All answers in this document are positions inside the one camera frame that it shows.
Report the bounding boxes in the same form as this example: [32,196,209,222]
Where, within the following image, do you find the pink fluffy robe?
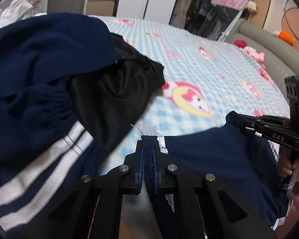
[275,192,299,238]

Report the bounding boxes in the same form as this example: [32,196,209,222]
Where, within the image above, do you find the grey padded headboard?
[225,18,299,97]

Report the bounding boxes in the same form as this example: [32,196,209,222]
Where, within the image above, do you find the blue checkered cartoon blanket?
[99,17,289,175]

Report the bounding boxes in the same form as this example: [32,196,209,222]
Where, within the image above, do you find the pink plush toy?
[234,39,265,63]

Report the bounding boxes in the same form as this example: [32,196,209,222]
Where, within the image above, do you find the orange carrot toy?
[273,30,294,46]

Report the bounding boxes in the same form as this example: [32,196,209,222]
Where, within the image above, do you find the navy striped jacket pile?
[0,13,117,238]

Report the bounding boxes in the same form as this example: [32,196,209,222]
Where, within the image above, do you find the right hand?
[278,151,299,180]

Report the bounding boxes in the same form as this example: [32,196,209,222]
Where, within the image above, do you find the navy striped shorts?
[141,112,290,230]

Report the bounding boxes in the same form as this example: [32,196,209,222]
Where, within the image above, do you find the black garment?
[67,33,165,154]

